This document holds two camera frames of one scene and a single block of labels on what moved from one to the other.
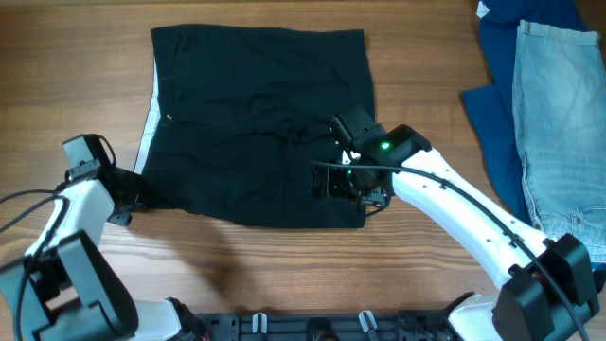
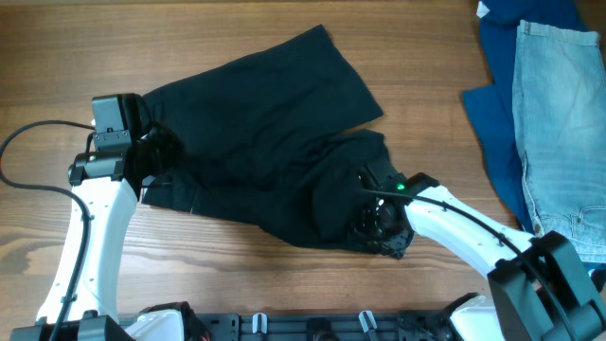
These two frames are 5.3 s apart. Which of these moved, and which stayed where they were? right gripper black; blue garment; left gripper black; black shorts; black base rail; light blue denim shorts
Moved: left gripper black; right gripper black; black shorts
Stayed: light blue denim shorts; black base rail; blue garment
